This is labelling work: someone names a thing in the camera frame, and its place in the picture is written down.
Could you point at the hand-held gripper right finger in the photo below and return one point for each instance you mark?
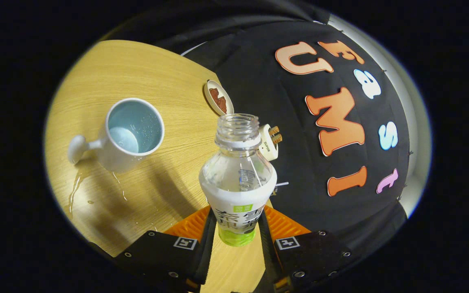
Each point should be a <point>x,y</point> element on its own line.
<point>266,244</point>

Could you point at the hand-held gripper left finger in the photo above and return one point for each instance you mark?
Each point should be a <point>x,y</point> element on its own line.
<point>207,244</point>

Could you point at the clear juice bottle green label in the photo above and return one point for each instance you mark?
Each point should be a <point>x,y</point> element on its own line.
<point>238,195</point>

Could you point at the white cup blue inside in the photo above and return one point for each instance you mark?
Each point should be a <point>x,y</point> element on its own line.
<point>112,156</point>

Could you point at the white toaster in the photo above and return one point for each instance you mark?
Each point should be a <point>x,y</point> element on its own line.
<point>266,146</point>

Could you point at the toasted bread slice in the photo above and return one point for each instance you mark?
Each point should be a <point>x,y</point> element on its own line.
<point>274,130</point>
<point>277,138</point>

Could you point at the brown meat piece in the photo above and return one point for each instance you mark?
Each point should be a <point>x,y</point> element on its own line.
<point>215,94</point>
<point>222,107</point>

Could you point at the white oval plate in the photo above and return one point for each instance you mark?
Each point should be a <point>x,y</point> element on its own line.
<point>211,87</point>

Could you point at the wooden table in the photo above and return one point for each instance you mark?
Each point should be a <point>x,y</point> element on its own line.
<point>169,81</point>

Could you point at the black backdrop cloth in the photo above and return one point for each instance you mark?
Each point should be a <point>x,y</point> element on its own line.
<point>259,73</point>

